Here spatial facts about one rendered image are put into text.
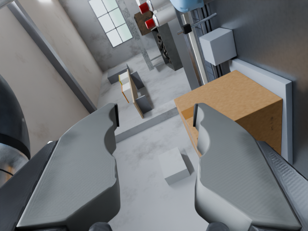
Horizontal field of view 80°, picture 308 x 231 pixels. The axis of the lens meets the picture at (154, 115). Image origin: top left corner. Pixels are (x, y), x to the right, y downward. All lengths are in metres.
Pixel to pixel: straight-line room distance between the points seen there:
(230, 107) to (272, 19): 0.25
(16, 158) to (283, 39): 0.58
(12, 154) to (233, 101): 0.58
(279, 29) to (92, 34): 8.43
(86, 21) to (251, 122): 8.43
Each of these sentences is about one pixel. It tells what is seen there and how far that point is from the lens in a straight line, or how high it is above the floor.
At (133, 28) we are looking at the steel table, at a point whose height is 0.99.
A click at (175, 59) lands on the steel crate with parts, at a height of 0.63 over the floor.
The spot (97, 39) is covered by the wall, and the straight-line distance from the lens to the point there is 8.82.
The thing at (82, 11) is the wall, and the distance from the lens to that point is 8.78.
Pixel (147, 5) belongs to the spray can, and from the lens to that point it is 0.85.
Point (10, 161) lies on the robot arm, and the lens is 0.24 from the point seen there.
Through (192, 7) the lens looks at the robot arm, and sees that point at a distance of 0.41.
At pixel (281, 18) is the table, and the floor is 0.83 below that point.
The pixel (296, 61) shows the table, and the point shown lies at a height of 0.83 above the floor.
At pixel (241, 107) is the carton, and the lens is 0.63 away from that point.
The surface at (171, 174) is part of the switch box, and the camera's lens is 2.56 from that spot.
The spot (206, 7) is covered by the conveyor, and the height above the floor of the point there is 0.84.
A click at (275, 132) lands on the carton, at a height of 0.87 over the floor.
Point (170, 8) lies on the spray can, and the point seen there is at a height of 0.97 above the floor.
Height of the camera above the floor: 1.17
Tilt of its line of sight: 4 degrees up
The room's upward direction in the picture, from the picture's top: 115 degrees counter-clockwise
